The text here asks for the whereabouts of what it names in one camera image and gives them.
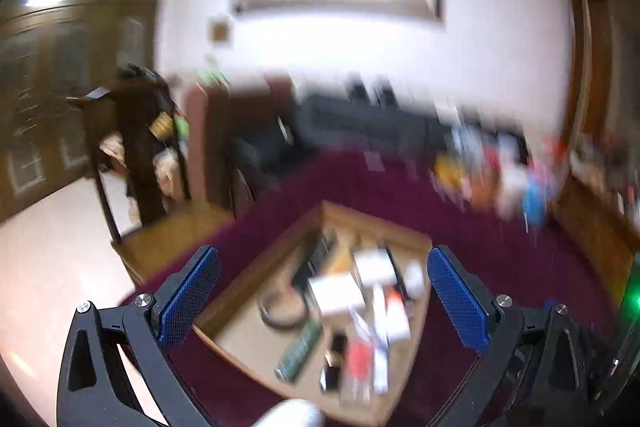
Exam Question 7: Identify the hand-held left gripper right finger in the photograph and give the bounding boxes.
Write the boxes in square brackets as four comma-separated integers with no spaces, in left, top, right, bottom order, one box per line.
[425,244,591,427]

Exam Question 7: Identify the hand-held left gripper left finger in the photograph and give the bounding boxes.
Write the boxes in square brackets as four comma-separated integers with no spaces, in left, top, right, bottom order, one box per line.
[56,244,222,427]

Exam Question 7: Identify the small white plastic bottle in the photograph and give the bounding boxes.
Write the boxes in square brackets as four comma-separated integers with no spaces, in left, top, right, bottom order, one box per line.
[402,259,426,295]

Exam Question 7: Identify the cardboard box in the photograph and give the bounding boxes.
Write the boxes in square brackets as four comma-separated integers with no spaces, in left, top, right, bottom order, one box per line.
[192,201,433,425]

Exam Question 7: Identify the white glue bottle orange tip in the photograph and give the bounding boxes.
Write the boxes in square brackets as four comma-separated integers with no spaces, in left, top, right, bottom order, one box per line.
[385,292,412,343]

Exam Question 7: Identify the black tape roll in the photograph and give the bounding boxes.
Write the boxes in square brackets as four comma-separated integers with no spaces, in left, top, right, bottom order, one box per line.
[257,287,308,330]

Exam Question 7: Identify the clear plastic box red contents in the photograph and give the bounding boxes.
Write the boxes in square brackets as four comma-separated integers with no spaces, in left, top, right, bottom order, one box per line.
[345,312,376,403]

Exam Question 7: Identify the dark green marker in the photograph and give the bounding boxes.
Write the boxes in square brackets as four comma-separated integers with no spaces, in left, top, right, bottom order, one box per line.
[275,321,323,383]

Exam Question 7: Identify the white charger adapter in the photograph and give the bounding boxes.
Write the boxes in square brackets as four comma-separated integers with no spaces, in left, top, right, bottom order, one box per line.
[307,274,363,315]

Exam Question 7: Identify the black marker with white caps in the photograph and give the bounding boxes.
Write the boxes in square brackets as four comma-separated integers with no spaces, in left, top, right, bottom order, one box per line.
[292,229,336,290]

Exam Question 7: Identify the black lipstick with gold band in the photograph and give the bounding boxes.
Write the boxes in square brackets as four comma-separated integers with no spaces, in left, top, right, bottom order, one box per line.
[320,332,348,393]

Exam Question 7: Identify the person's left hand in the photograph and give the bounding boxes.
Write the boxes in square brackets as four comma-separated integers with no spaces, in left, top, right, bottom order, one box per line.
[255,399,326,427]

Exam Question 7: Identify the amber jar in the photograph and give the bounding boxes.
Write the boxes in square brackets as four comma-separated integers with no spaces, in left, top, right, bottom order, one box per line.
[465,157,501,210]

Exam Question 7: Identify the white plastic jar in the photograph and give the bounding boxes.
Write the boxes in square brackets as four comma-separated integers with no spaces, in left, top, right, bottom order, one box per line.
[497,157,528,220]

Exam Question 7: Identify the clear jar with blue label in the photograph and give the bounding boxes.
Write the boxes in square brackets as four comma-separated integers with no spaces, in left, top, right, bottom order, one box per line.
[520,167,558,228]

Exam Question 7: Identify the yellow tape roll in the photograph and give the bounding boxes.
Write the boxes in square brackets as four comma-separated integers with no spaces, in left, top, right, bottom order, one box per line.
[432,157,463,188]

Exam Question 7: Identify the wooden brick-pattern cabinet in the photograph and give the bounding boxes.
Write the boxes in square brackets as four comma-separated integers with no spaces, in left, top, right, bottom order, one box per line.
[550,0,640,298]

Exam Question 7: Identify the dark wooden shelf stand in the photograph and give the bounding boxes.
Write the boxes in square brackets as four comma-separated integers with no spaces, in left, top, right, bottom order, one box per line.
[65,67,193,243]

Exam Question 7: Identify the black leather sofa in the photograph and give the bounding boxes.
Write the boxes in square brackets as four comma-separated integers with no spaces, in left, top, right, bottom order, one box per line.
[295,92,526,158]

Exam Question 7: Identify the black clip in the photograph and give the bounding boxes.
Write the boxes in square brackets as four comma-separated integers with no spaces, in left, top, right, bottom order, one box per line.
[347,74,368,102]
[375,77,398,105]

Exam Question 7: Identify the dark wooden wardrobe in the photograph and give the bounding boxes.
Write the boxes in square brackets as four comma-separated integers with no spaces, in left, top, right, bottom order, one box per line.
[0,0,166,223]

